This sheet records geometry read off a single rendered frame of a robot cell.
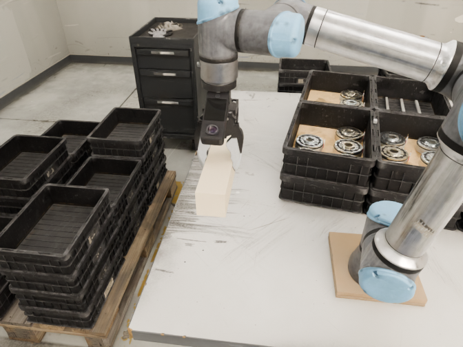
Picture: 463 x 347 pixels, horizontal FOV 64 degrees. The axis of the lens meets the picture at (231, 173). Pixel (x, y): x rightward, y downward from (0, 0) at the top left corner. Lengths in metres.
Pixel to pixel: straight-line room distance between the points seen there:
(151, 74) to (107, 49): 2.46
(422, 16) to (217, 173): 4.22
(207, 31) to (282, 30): 0.14
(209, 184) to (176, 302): 0.42
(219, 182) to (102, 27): 4.45
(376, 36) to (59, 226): 1.40
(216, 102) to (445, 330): 0.81
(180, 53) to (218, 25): 1.95
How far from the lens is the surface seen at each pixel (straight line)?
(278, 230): 1.25
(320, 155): 1.23
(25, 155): 2.31
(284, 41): 0.66
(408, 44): 0.79
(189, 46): 2.62
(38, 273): 1.56
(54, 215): 1.79
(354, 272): 1.11
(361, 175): 1.26
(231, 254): 1.17
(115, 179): 2.11
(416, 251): 0.85
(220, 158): 0.84
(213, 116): 0.72
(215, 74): 0.72
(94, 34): 5.19
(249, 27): 0.68
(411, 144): 1.60
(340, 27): 0.78
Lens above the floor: 1.56
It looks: 35 degrees down
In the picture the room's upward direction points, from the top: straight up
